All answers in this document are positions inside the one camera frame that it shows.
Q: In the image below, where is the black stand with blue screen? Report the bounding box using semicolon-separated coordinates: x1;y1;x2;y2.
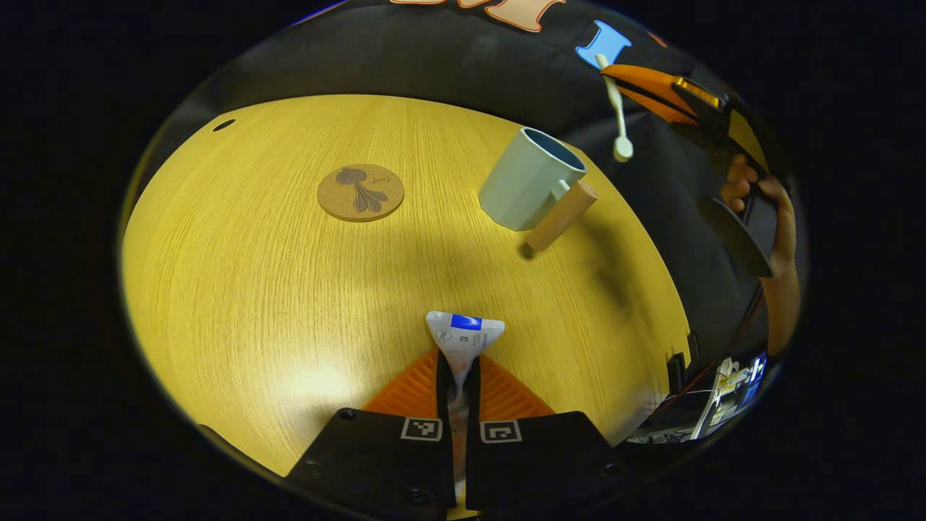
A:
745;353;769;399

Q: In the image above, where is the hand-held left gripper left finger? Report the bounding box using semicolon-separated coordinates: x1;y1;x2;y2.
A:
286;349;458;518

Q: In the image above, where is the pale toothbrush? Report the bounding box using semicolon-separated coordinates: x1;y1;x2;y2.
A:
595;54;634;163

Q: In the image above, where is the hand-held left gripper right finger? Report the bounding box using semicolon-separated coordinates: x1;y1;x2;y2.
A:
467;353;630;518

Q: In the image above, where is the light blue cup wooden handle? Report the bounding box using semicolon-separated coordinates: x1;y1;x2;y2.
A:
478;127;600;254

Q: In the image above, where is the round cork coaster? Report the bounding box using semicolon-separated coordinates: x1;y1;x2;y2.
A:
317;164;406;223

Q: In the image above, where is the white device with cables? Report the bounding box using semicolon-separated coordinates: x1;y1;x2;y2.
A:
691;356;749;441

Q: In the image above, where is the white toothpaste tube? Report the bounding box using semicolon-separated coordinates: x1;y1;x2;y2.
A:
425;310;506;500

